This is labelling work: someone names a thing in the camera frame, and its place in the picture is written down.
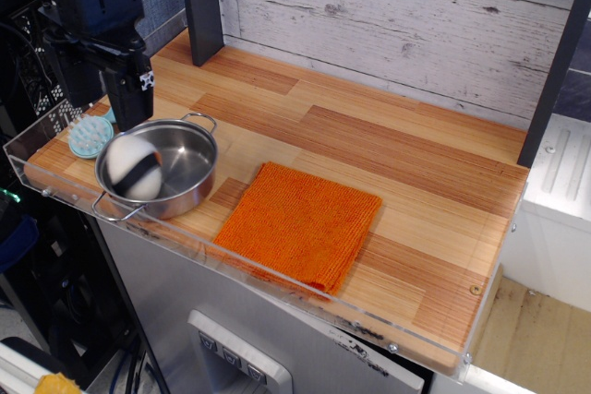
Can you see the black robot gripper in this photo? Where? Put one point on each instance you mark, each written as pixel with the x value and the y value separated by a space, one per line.
pixel 93 36

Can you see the white plush egg black band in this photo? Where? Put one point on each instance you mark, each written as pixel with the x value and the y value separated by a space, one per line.
pixel 133 168

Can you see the silver metal pot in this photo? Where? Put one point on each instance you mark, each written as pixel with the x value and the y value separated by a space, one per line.
pixel 189 154

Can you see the orange folded towel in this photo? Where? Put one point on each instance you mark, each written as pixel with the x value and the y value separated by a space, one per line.
pixel 305 227

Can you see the light blue scrub brush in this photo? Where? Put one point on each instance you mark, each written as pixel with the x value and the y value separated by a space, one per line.
pixel 89 134

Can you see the black plastic crate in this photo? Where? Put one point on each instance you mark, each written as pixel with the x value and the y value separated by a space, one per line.
pixel 29 87

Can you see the clear acrylic table guard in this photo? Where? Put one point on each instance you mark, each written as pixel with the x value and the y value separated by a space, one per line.
pixel 449 184

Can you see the stainless steel dispenser cabinet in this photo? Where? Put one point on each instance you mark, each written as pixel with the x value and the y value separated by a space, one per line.
pixel 212 329

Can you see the yellow object bottom left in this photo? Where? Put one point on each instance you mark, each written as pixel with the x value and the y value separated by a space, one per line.
pixel 56 384

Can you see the white side cabinet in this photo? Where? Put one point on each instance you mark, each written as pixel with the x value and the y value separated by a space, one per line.
pixel 547 248

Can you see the dark grey right post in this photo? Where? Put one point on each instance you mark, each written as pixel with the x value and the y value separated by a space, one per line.
pixel 570 37

